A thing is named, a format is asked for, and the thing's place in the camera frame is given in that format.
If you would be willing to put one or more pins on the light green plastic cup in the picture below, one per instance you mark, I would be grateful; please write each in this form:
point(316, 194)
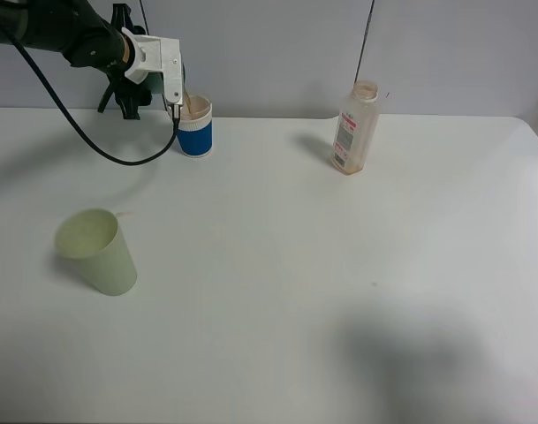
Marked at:
point(92, 244)

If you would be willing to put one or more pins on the blue paper cup white rim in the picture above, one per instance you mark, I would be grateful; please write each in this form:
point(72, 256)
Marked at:
point(193, 126)

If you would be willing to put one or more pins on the teal green plastic cup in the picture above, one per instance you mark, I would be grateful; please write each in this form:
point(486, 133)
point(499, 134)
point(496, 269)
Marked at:
point(156, 84)

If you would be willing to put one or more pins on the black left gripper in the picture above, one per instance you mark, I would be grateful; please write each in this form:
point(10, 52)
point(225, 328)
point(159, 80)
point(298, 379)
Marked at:
point(100, 45)

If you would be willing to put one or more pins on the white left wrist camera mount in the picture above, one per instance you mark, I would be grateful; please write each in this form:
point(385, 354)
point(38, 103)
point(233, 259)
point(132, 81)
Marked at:
point(152, 55)

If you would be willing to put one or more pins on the clear plastic drink bottle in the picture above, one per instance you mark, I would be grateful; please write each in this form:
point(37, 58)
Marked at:
point(356, 124)

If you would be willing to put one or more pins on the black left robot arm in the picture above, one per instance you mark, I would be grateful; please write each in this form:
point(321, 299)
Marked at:
point(50, 26)

